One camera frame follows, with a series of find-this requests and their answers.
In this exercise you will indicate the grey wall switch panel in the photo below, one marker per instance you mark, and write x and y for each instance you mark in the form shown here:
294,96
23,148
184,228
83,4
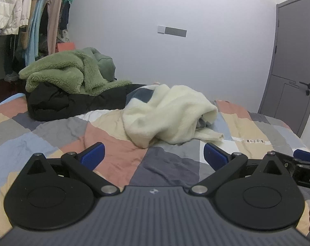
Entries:
171,31

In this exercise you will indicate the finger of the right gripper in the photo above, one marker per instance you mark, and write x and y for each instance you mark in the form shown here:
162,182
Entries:
302,155

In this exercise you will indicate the beige pink hanging trousers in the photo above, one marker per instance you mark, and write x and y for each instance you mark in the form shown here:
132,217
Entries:
53,8

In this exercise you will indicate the light blue hanging garment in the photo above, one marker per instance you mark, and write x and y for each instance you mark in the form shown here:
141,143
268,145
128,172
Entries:
32,48

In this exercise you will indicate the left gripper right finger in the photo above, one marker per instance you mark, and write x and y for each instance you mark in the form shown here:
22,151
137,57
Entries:
227,167

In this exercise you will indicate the cream striped fleece sweater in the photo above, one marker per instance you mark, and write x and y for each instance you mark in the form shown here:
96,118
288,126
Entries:
174,115

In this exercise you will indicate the red box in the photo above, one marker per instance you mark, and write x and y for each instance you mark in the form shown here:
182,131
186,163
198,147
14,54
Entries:
68,46

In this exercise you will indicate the green fleece jacket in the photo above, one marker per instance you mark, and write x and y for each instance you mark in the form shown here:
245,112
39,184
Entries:
79,71

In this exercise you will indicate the blue white hanging jacket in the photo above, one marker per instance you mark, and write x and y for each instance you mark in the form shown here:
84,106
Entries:
25,12

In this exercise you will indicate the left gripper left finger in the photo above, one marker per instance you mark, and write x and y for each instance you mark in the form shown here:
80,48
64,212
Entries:
81,166

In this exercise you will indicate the tan hanging coat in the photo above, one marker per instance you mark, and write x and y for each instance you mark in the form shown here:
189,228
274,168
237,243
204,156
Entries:
25,30

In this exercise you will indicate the grey door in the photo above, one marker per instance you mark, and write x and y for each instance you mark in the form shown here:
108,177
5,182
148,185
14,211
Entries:
284,97

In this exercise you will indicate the black coat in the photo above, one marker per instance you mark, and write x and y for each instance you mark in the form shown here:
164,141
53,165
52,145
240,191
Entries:
48,102

